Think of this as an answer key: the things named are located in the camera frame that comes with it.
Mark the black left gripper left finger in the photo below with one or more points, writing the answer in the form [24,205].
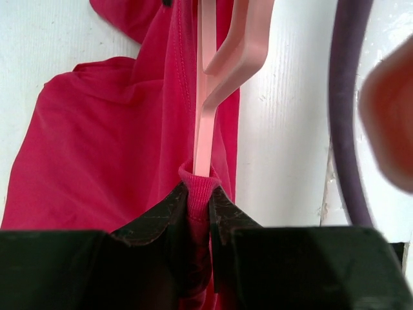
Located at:
[134,267]

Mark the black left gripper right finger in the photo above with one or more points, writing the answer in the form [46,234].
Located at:
[340,267]

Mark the pink red t shirt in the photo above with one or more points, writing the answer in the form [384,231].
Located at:
[111,139]

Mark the pink hanger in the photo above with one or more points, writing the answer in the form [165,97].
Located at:
[385,108]
[223,69]

